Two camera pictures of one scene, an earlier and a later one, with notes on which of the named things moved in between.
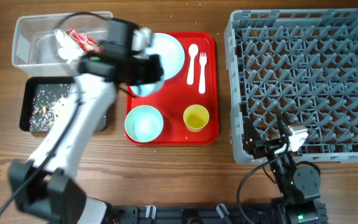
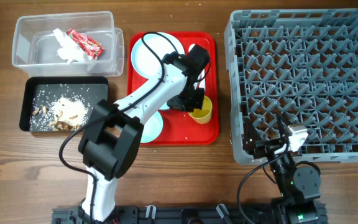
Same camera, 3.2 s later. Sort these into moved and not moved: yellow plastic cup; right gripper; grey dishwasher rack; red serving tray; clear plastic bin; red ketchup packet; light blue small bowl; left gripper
Moved: left gripper; yellow plastic cup; light blue small bowl
Not moved: right gripper; red serving tray; clear plastic bin; grey dishwasher rack; red ketchup packet
